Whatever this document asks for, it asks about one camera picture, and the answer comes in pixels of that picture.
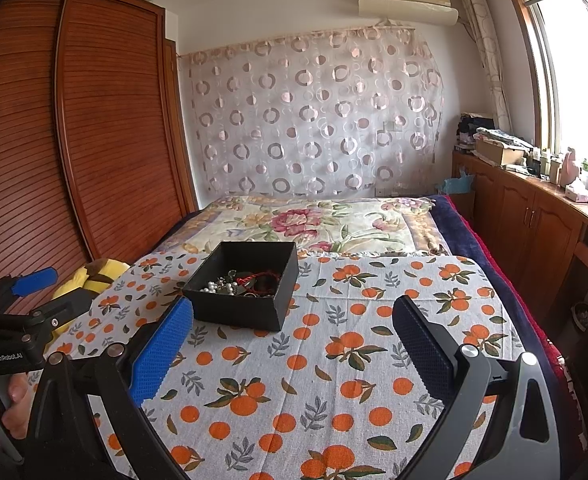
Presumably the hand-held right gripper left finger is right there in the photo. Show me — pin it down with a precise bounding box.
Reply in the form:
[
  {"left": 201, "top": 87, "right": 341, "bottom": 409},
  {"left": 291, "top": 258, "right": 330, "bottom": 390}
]
[{"left": 22, "top": 296, "right": 195, "bottom": 480}]

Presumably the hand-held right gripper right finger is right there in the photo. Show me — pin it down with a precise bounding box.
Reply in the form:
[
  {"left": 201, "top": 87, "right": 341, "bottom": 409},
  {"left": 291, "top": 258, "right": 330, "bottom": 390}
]
[{"left": 392, "top": 295, "right": 563, "bottom": 480}]

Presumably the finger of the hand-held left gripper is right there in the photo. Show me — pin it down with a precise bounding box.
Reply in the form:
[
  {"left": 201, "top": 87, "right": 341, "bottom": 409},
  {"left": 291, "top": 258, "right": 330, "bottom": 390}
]
[
  {"left": 32, "top": 293, "right": 95, "bottom": 335},
  {"left": 0, "top": 267, "right": 59, "bottom": 302}
]

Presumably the pearl necklace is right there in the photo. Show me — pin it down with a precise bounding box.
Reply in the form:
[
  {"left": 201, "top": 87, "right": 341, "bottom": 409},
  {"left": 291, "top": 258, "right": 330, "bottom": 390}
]
[{"left": 200, "top": 279, "right": 239, "bottom": 296}]

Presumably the black jewelry box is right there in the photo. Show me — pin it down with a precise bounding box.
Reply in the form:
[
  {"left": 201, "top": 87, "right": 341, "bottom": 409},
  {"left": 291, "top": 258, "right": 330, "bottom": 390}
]
[{"left": 182, "top": 240, "right": 299, "bottom": 332}]

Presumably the red string bracelet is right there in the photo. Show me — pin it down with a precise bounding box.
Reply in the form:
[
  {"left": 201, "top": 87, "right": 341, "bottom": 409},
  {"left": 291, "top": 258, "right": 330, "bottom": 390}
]
[{"left": 234, "top": 269, "right": 283, "bottom": 295}]

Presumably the person's left hand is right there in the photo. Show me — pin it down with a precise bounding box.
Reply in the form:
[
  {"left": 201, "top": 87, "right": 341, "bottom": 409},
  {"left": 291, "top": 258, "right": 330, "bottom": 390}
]
[{"left": 0, "top": 374, "right": 35, "bottom": 441}]

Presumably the yellow striped plush toy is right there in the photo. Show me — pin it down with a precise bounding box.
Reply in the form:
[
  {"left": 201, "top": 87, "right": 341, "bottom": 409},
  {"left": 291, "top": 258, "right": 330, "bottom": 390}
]
[{"left": 44, "top": 258, "right": 127, "bottom": 357}]

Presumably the orange-print cloth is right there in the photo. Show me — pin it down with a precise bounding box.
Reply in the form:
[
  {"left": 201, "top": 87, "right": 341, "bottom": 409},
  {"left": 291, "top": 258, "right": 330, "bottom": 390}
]
[{"left": 48, "top": 252, "right": 531, "bottom": 480}]

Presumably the navy blanket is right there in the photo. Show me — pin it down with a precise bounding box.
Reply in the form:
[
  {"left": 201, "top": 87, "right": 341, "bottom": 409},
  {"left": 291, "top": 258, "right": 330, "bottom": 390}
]
[{"left": 430, "top": 194, "right": 570, "bottom": 411}]

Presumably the floral blanket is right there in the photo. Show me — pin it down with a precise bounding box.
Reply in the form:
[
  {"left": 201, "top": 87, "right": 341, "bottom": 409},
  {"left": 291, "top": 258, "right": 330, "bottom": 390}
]
[{"left": 166, "top": 195, "right": 451, "bottom": 261}]

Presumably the red blanket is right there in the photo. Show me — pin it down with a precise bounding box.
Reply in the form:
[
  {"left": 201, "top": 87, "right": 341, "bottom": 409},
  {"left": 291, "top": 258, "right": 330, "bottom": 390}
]
[{"left": 448, "top": 196, "right": 588, "bottom": 443}]

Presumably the wooden louvered wardrobe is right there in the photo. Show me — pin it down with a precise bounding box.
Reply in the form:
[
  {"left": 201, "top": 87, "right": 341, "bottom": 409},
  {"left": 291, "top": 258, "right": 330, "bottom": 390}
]
[{"left": 0, "top": 0, "right": 199, "bottom": 321}]

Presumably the wooden cabinet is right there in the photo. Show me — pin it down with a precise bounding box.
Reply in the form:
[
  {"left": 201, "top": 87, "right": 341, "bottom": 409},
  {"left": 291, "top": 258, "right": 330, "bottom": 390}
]
[{"left": 451, "top": 149, "right": 588, "bottom": 343}]

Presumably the blue bag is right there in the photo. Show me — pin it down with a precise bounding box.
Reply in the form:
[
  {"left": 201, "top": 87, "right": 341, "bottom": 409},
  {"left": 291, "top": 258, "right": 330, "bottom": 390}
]
[{"left": 438, "top": 167, "right": 478, "bottom": 196}]

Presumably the white tissue box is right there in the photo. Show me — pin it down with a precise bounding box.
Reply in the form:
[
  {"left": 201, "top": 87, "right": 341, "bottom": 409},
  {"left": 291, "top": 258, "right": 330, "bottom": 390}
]
[{"left": 564, "top": 180, "right": 588, "bottom": 204}]

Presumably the pile of clothes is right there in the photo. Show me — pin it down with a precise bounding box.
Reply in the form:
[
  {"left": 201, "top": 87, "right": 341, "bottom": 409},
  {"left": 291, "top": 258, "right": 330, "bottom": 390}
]
[{"left": 456, "top": 114, "right": 498, "bottom": 154}]

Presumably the pink figurine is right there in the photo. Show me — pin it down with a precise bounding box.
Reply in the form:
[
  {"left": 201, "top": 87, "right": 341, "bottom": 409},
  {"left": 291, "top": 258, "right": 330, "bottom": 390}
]
[{"left": 559, "top": 147, "right": 581, "bottom": 184}]

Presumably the sheer circle-pattern curtain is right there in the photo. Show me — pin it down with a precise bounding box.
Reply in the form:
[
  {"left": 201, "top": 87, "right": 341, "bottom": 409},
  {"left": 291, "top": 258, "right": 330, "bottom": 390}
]
[{"left": 177, "top": 25, "right": 446, "bottom": 199}]

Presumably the beige window curtain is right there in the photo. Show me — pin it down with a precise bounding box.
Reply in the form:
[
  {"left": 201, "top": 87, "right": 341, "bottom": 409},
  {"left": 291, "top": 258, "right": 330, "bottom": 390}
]
[{"left": 456, "top": 0, "right": 513, "bottom": 134}]

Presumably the window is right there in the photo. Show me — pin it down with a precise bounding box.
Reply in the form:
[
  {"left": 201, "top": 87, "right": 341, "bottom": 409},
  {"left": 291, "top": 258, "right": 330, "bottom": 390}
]
[{"left": 505, "top": 0, "right": 588, "bottom": 183}]

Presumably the wall air conditioner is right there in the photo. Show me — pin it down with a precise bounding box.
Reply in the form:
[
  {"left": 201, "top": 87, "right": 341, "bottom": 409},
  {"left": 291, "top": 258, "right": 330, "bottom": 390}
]
[{"left": 358, "top": 0, "right": 460, "bottom": 26}]

